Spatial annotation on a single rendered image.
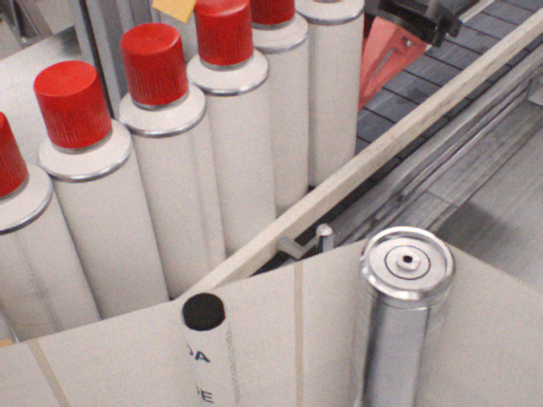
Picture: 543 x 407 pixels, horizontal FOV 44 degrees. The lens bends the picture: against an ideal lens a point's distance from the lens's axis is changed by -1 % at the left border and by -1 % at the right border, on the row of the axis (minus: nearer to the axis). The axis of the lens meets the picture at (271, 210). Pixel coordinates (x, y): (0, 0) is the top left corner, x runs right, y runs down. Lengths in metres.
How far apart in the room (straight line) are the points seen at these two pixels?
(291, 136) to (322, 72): 0.05
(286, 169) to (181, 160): 0.13
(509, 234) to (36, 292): 0.35
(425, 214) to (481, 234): 0.09
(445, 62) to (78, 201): 0.46
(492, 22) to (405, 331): 0.58
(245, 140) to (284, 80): 0.05
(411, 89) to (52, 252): 0.42
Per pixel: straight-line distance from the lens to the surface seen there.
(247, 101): 0.41
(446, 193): 0.65
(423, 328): 0.28
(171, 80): 0.38
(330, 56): 0.49
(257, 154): 0.44
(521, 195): 0.59
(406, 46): 0.58
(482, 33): 0.79
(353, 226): 0.55
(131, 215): 0.39
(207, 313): 0.26
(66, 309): 0.41
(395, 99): 0.67
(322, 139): 0.53
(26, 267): 0.37
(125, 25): 0.47
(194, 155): 0.40
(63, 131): 0.36
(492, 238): 0.55
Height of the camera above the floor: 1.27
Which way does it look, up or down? 45 degrees down
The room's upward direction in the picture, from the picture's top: 3 degrees counter-clockwise
